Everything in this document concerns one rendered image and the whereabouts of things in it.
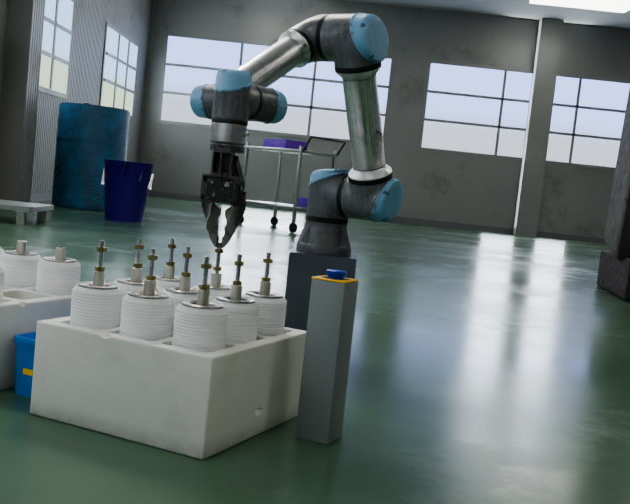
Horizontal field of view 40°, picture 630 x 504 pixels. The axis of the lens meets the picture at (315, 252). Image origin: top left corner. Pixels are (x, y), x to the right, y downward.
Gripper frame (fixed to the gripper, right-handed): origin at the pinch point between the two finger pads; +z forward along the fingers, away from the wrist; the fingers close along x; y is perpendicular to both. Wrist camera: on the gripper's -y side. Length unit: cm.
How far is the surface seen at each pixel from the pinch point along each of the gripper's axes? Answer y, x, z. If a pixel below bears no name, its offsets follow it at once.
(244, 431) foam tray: 23.3, 12.9, 32.8
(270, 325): 8.5, 13.6, 15.1
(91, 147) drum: -583, -251, -21
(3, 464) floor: 51, -20, 35
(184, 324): 31.1, 1.6, 12.7
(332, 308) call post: 17.9, 26.4, 8.8
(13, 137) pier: -525, -298, -22
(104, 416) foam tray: 29.8, -11.9, 31.5
